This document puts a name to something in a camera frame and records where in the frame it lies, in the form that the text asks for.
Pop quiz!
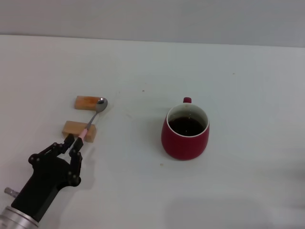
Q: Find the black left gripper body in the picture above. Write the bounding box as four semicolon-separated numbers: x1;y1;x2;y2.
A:
10;154;72;221

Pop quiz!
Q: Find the pink handled metal spoon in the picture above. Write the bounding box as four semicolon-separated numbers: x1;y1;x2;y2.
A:
69;97;109;153

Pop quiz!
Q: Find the red ceramic cup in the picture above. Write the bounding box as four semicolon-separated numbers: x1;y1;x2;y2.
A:
161;96;211;161

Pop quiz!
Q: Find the plain notched wooden block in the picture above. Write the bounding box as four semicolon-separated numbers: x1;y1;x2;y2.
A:
61;120;97;144

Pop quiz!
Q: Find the stained wooden block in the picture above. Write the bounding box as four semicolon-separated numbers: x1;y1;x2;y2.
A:
74;95;100;111

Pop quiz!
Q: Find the dark coffee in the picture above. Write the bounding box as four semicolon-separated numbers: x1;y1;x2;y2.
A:
168;116;206;137

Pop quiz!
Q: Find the silver knurled mount rod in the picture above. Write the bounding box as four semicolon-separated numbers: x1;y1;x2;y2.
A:
4;187;19;198

